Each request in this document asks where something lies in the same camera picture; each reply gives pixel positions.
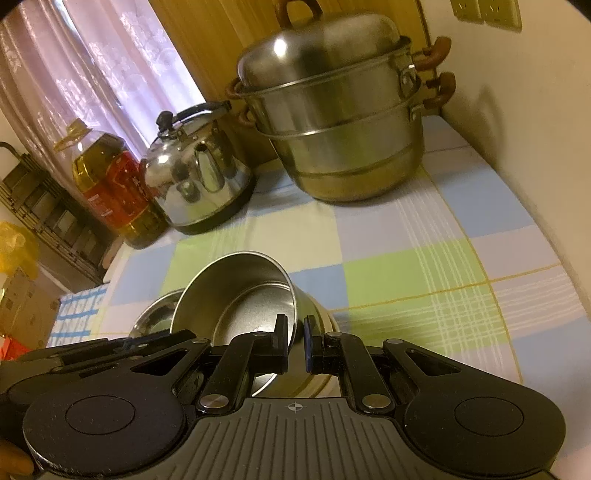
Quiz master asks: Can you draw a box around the person's left hand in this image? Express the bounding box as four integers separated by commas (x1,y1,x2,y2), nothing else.
0,439,34,480

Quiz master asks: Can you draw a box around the stainless steel steamer pot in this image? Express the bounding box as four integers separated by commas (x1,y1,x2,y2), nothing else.
226,1,456,203

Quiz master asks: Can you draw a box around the blue white checked cloth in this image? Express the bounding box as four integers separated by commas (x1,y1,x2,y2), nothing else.
46,284,109,348

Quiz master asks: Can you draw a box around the stainless steel oval plate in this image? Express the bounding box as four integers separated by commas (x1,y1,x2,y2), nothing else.
129,289,183,338

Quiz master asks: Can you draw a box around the beige wall socket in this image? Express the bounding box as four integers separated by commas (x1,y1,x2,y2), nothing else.
478,0,522,32
451,0,484,23

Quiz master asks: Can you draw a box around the stainless steel round bowl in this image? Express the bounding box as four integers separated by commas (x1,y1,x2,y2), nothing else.
170,252,339,398

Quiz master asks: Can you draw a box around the white ceramic bowl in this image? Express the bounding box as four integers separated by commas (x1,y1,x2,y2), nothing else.
252,297,339,399

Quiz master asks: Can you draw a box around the stainless steel kettle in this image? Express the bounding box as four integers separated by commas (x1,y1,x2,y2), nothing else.
140,101,256,235

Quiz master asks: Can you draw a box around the lilac window curtain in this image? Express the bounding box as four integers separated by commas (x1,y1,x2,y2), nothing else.
1,1,204,193

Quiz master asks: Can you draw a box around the checkered pastel tablecloth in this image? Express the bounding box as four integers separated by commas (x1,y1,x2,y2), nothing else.
87,116,590,479

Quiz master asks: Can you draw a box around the cooking oil bottle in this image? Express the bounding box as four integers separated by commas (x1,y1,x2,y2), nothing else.
54,118,167,249

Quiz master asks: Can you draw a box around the red plastic crate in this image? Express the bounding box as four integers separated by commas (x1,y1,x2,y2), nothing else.
0,336,27,361

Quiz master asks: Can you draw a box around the cardboard box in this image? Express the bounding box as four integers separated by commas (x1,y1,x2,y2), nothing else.
1,270,59,350

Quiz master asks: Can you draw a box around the dark folding rack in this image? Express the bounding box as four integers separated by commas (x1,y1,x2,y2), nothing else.
1,141,115,286

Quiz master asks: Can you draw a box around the yellow plastic bag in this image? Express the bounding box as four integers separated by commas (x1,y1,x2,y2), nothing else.
0,221,40,280

